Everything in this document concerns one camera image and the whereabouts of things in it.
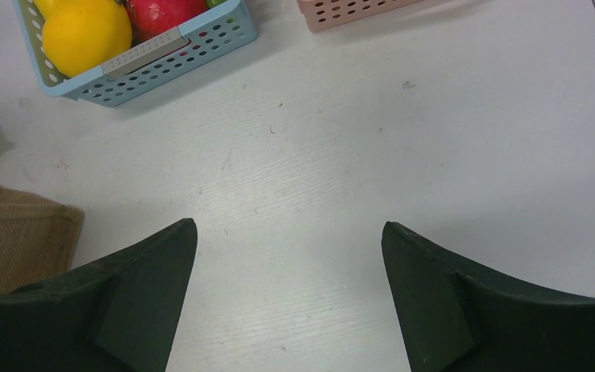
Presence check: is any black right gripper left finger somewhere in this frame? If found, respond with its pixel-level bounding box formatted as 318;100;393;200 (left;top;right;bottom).
0;219;198;371

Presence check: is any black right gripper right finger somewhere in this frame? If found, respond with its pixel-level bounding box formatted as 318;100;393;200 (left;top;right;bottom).
381;222;595;371

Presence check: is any brown jute tote bag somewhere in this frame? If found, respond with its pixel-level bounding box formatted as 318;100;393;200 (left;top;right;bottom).
0;186;84;293

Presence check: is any blue plastic fruit basket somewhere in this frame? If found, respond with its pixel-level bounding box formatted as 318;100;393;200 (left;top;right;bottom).
13;1;258;108

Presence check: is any yellow lemon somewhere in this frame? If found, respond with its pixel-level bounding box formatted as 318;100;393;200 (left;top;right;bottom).
41;0;133;78

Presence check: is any red pomegranate fruit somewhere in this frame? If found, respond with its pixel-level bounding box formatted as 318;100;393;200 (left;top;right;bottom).
126;0;208;42

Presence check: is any pink plastic vegetable basket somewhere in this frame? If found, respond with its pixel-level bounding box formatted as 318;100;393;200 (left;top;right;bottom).
297;0;421;33

